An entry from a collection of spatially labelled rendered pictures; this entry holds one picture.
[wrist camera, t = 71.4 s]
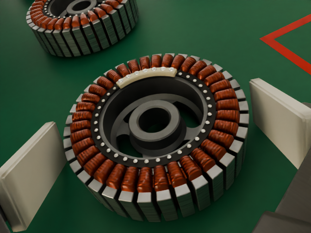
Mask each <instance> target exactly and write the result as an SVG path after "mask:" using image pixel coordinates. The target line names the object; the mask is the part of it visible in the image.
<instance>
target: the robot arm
mask: <svg viewBox="0 0 311 233"><path fill-rule="evenodd" d="M249 88H250V96H251V105H252V114H253V122H254V123H255V124H256V125H257V126H258V127H259V128H260V130H261V131H262V132H263V133H264V134H265V135H266V136H267V137H268V138H269V139H270V140H271V141H272V142H273V144H274V145H275V146H276V147H277V148H278V149H279V150H280V151H281V152H282V153H283V154H284V155H285V156H286V157H287V158H288V159H289V160H290V161H291V162H292V164H293V165H294V166H295V167H296V168H297V169H298V171H297V172H296V174H295V176H294V178H293V180H292V181H291V183H290V185H289V187H288V188H287V190H286V192H285V194H284V196H283V197H282V199H281V201H280V203H279V205H278V207H277V209H276V210H275V212H271V211H265V212H264V213H263V214H262V215H261V217H260V219H259V220H258V222H257V224H256V226H255V227H254V229H253V231H252V232H251V233H311V104H310V103H306V102H303V103H300V102H299V101H297V100H295V99H293V98H292V97H290V96H288V95H287V94H285V93H284V92H282V91H280V90H278V89H277V88H275V87H273V86H272V85H270V84H268V83H267V82H265V81H263V80H261V79H260V78H257V79H252V80H251V81H250V82H249ZM65 152H66V150H65V149H64V145H63V141H62V139H61V136H60V133H59V131H58V128H57V125H56V123H55V122H53V121H52V122H48V123H45V124H44V125H43V126H42V127H41V128H40V129H39V130H38V131H37V132H36V133H35V134H34V135H33V136H32V137H31V138H30V139H29V140H28V141H27V142H26V143H25V144H24V145H23V146H22V147H21V148H20V149H19V150H18V151H17V152H16V153H15V154H14V155H13V156H12V157H11V158H10V159H9V160H8V161H7V162H6V163H5V164H4V165H3V166H2V167H1V168H0V233H11V232H10V230H9V228H8V227H7V225H6V221H8V223H9V225H10V227H11V229H12V230H13V232H19V231H24V230H26V229H27V228H28V226H29V224H30V223H31V221H32V219H33V218H34V216H35V214H36V213H37V211H38V209H39V208H40V206H41V204H42V203H43V201H44V199H45V198H46V196H47V194H48V193H49V191H50V189H51V187H52V186H53V184H54V182H55V181H56V179H57V178H58V176H59V174H60V173H61V171H62V169H63V168H64V166H65V164H66V163H67V158H66V155H65Z"/></svg>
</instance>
